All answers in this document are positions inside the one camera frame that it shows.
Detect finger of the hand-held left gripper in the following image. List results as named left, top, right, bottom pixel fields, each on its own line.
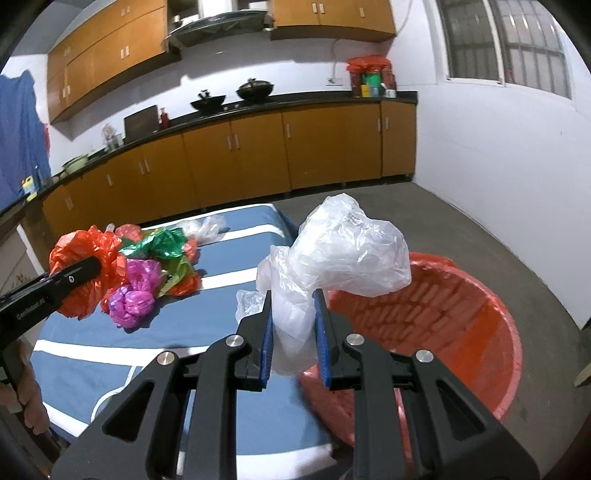
left=0, top=256, right=102, bottom=344

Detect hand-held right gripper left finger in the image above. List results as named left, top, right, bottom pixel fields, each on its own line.
left=51, top=290, right=278, bottom=480

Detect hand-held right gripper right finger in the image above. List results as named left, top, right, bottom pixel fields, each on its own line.
left=313, top=288, right=541, bottom=480

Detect orange plastic bag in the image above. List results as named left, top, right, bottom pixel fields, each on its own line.
left=48, top=225, right=127, bottom=320

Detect clear white plastic bag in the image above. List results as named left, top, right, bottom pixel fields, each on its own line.
left=235, top=194, right=413, bottom=377

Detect red lined trash basket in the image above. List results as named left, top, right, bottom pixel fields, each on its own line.
left=298, top=251, right=524, bottom=480

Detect person's left hand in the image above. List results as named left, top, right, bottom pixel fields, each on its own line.
left=0, top=344, right=51, bottom=437

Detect magenta plastic bag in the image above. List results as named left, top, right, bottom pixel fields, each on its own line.
left=126, top=257, right=163, bottom=292
left=108, top=284, right=156, bottom=329

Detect green plastic bag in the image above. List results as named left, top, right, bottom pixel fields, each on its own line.
left=119, top=227, right=195, bottom=296

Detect yellow container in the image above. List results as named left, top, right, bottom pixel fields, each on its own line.
left=18, top=175, right=40, bottom=203

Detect blue striped tablecloth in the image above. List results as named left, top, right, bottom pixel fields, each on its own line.
left=25, top=203, right=335, bottom=455

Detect light green pot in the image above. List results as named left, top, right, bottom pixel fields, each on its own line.
left=61, top=154, right=89, bottom=175

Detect small clear plastic bag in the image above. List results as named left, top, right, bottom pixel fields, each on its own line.
left=178, top=215, right=228, bottom=245

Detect jar with pink flowers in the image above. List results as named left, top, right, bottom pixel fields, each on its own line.
left=102, top=124, right=124, bottom=151

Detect blue hanging cloth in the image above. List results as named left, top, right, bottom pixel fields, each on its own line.
left=0, top=69, right=54, bottom=213

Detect brown cutting board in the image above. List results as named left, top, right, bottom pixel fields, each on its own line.
left=123, top=104, right=161, bottom=139

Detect wooden lower kitchen cabinets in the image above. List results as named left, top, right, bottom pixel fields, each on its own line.
left=41, top=99, right=417, bottom=232

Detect black wok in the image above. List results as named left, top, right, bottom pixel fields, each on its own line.
left=190, top=90, right=228, bottom=114

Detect long wooden upper cabinets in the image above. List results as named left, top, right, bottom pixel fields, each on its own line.
left=46, top=0, right=182, bottom=124

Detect black pot with lid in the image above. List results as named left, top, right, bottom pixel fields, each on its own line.
left=235, top=78, right=274, bottom=102

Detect large red plastic bag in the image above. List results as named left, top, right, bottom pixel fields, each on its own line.
left=346, top=54, right=398, bottom=97

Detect steel range hood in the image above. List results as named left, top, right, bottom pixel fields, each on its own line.
left=161, top=0, right=273, bottom=54

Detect short wooden upper cabinet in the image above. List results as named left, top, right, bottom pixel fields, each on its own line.
left=270, top=0, right=397, bottom=42

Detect barred window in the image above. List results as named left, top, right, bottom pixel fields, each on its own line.
left=436, top=0, right=573, bottom=100

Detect wall socket with cable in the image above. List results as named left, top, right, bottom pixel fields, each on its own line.
left=326, top=38, right=346, bottom=86

